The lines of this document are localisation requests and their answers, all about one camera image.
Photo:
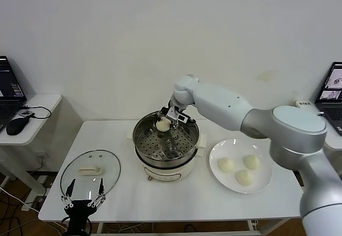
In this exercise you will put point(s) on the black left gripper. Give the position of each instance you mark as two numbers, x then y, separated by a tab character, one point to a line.
78	212

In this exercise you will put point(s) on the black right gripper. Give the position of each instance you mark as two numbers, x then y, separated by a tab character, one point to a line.
171	104

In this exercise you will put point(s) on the white steamed baozi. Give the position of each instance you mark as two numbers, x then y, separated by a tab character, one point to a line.
226	164
163	125
252	162
243	177

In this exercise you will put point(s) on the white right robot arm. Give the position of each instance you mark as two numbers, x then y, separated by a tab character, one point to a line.
219	102

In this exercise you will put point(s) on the steel steamer basket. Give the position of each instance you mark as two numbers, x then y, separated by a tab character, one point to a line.
160	150

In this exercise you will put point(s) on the white power strip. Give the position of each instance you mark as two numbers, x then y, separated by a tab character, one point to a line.
45	181

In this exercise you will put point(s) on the white round plate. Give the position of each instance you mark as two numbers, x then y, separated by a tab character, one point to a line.
221	180

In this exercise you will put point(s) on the white table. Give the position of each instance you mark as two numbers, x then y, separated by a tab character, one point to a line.
187	201

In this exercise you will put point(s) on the white side desk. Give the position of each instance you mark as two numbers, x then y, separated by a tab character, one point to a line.
332	134
40	118

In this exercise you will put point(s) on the black computer mouse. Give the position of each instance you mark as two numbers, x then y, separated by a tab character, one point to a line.
16	125

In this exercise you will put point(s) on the small black usb hub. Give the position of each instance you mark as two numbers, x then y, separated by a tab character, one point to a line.
26	113

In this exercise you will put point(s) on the black laptop dark screen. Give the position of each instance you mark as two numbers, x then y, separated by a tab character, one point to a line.
8	107

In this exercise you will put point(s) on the grey laptop pink windows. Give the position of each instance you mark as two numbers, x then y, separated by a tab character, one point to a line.
332	107

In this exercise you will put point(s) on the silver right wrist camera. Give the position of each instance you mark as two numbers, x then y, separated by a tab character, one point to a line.
175	114

